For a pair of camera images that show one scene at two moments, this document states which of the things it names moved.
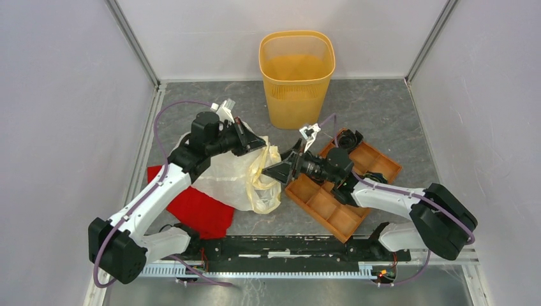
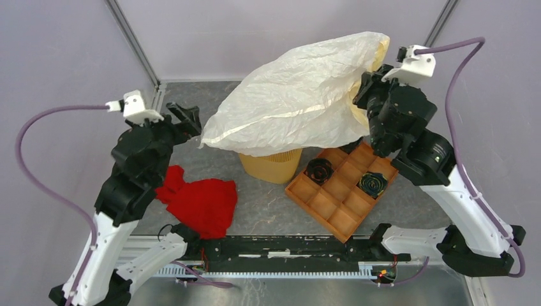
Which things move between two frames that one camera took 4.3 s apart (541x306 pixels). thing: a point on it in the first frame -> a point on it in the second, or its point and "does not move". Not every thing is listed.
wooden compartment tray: (317, 199) does not move
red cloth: (208, 215) does not move
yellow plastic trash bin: (295, 66) -> (279, 168)
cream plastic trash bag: (239, 180) -> (305, 99)
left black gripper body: (229, 139) -> (173, 133)
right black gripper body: (311, 166) -> (372, 96)
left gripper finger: (248, 138) -> (187, 114)
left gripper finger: (251, 146) -> (192, 127)
